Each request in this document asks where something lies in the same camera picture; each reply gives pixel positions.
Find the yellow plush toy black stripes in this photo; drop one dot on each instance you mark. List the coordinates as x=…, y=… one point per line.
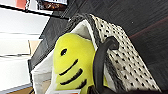
x=71, y=56

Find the dark striped packet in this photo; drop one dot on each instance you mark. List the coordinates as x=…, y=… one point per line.
x=55, y=3

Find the salmon orange toy block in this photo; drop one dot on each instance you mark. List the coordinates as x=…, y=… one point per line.
x=20, y=4

